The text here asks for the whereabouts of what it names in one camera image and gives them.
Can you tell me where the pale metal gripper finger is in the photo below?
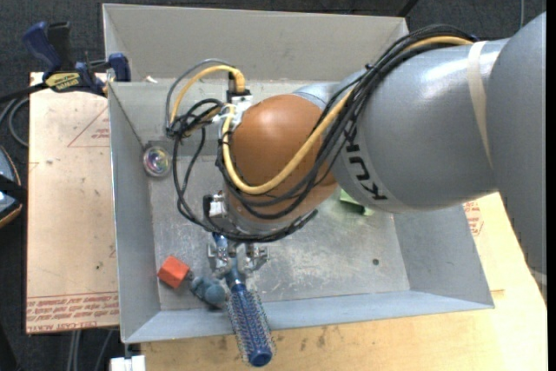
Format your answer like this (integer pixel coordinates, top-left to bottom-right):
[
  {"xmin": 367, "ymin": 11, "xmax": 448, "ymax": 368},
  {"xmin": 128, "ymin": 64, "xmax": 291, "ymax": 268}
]
[
  {"xmin": 211, "ymin": 257, "xmax": 232, "ymax": 281},
  {"xmin": 242, "ymin": 253, "xmax": 268, "ymax": 275}
]

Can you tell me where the blue round hairbrush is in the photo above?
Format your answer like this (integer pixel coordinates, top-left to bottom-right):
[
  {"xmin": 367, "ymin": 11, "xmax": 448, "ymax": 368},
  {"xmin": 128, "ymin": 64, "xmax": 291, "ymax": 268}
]
[{"xmin": 224, "ymin": 257, "xmax": 278, "ymax": 368}]

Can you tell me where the blue-grey soft toy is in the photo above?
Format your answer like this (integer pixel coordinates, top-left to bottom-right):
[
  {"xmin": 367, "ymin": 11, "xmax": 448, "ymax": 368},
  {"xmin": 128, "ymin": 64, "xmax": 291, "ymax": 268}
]
[{"xmin": 189, "ymin": 275, "xmax": 228, "ymax": 310}]

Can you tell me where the orange-red block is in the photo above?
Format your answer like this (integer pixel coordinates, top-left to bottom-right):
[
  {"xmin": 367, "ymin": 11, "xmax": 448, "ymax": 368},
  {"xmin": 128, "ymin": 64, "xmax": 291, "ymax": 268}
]
[{"xmin": 156, "ymin": 255, "xmax": 191, "ymax": 290}]

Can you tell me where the grey metal bin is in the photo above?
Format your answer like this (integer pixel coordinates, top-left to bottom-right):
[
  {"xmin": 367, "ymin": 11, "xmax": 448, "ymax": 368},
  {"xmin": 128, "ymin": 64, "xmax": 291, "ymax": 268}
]
[{"xmin": 102, "ymin": 3, "xmax": 495, "ymax": 344}]

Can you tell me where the green cloth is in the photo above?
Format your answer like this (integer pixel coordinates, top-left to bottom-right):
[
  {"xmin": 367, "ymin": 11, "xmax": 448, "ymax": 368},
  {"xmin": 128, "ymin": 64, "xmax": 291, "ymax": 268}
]
[{"xmin": 337, "ymin": 189, "xmax": 377, "ymax": 217}]

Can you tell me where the brown cardboard board, red print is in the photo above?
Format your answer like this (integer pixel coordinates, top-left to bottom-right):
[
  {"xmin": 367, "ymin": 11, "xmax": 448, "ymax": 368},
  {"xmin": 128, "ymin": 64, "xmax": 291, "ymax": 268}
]
[{"xmin": 25, "ymin": 71, "xmax": 121, "ymax": 335}]

